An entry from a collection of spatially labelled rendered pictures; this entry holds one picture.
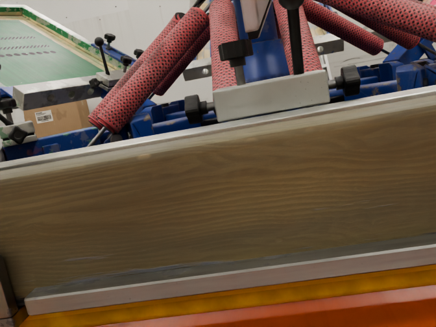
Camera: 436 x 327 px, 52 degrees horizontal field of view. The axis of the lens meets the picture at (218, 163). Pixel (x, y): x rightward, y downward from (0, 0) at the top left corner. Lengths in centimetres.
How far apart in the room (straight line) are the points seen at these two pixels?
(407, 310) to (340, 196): 7
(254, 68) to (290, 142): 78
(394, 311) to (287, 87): 30
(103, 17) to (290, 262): 446
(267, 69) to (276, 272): 80
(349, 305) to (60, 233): 16
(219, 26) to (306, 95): 36
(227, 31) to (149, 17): 371
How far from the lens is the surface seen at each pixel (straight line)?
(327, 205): 23
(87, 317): 29
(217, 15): 85
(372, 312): 26
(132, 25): 454
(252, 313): 27
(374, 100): 45
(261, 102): 49
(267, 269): 23
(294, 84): 49
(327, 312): 26
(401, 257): 23
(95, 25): 466
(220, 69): 72
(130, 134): 88
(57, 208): 25
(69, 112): 432
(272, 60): 101
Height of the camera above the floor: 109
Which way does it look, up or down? 11 degrees down
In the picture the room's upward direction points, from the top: 11 degrees counter-clockwise
